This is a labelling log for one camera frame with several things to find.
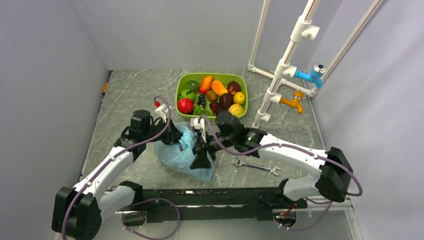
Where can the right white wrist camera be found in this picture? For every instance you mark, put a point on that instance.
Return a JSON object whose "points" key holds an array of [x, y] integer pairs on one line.
{"points": [[198, 124]]}

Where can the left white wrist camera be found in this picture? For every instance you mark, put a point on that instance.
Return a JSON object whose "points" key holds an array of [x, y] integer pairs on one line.
{"points": [[161, 112]]}

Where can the dark maroon fake fruit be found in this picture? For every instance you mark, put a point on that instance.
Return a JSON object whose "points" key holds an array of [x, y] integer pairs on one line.
{"points": [[226, 100]]}

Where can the silver open-end wrench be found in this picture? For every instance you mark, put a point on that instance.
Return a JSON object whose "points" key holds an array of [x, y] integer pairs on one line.
{"points": [[236, 162]]}

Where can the green fake grapes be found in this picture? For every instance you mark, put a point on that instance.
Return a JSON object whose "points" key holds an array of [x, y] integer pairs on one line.
{"points": [[200, 110]]}

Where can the orange fake mango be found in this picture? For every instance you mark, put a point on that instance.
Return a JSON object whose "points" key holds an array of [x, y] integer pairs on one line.
{"points": [[219, 88]]}

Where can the dark red fake apple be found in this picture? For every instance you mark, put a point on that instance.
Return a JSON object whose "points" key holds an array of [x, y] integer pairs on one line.
{"points": [[233, 87]]}

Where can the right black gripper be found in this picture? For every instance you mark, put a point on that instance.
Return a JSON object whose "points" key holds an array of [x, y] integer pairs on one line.
{"points": [[201, 159]]}

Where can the blue faucet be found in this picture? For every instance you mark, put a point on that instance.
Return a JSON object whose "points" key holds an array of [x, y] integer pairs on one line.
{"points": [[314, 76]]}

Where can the brown fake kiwi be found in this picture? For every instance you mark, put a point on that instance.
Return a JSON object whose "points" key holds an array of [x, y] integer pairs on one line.
{"points": [[211, 96]]}

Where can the yellow fake fruit front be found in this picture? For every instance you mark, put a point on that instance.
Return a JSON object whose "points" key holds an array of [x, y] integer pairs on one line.
{"points": [[236, 110]]}

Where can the green plastic fruit basket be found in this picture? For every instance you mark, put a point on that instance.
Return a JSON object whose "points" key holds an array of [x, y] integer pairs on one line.
{"points": [[183, 92]]}

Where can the dark purple fake plum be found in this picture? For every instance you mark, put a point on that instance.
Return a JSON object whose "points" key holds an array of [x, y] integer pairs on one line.
{"points": [[214, 107]]}

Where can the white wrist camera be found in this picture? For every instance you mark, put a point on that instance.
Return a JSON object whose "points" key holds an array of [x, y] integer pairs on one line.
{"points": [[161, 112], [198, 124]]}

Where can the yellow fake lemon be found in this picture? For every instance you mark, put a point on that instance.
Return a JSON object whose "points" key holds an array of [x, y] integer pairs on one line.
{"points": [[239, 98]]}

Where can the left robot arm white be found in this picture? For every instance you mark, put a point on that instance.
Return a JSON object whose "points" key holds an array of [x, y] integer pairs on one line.
{"points": [[79, 211]]}

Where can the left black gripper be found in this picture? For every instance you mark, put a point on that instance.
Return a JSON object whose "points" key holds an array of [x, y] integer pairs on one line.
{"points": [[172, 134]]}

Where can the blue plastic bag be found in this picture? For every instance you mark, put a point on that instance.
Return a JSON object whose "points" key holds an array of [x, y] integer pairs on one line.
{"points": [[179, 156]]}

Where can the dark green round fruit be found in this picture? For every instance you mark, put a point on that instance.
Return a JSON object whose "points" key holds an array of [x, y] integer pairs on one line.
{"points": [[193, 86]]}

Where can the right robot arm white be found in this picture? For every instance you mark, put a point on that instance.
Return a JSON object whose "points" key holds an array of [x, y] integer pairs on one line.
{"points": [[329, 171]]}

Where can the white PVC pipe frame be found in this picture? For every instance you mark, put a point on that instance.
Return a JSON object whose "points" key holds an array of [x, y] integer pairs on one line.
{"points": [[283, 82]]}

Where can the black fake grapes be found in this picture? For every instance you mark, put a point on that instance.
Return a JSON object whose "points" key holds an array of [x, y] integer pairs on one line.
{"points": [[201, 100]]}

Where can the orange faucet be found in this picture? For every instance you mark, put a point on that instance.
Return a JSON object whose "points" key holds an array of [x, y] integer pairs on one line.
{"points": [[295, 102]]}

